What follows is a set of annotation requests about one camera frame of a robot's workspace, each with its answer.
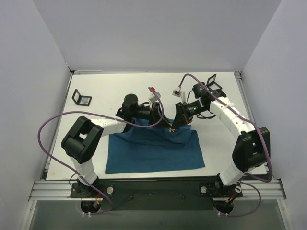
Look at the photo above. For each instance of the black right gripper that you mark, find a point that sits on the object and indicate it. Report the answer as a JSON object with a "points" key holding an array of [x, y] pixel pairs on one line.
{"points": [[180, 112]]}

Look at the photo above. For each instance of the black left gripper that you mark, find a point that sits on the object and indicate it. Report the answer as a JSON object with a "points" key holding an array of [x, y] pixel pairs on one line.
{"points": [[156, 115]]}

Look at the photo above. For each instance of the blue t-shirt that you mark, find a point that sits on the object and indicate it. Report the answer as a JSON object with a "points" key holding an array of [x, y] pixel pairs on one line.
{"points": [[145, 150]]}

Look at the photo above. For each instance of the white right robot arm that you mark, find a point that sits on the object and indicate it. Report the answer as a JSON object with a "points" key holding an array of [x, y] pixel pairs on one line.
{"points": [[250, 147]]}

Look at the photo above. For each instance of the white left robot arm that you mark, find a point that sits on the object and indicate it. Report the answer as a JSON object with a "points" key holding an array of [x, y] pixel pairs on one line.
{"points": [[82, 139]]}

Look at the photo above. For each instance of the right black display box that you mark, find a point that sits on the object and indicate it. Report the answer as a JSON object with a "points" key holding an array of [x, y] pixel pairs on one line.
{"points": [[212, 85]]}

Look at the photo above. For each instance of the black display box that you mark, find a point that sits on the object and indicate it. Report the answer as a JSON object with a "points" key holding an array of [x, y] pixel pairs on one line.
{"points": [[76, 97], [212, 85]]}

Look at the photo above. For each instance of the left black display box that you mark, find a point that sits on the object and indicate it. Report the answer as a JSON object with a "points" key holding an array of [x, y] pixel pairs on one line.
{"points": [[76, 97]]}

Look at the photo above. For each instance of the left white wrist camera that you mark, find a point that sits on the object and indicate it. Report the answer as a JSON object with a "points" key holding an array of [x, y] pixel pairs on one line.
{"points": [[154, 95]]}

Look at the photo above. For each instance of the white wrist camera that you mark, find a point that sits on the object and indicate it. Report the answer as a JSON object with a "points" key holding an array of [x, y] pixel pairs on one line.
{"points": [[178, 92], [154, 95]]}

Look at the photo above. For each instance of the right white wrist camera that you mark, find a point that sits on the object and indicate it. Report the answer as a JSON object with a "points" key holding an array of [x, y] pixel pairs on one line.
{"points": [[178, 92]]}

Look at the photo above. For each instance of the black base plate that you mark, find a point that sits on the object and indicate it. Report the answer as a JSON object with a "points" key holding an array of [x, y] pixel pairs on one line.
{"points": [[156, 194]]}

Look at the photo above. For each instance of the aluminium frame rail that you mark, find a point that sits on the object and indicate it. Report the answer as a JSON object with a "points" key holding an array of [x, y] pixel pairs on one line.
{"points": [[51, 191]]}

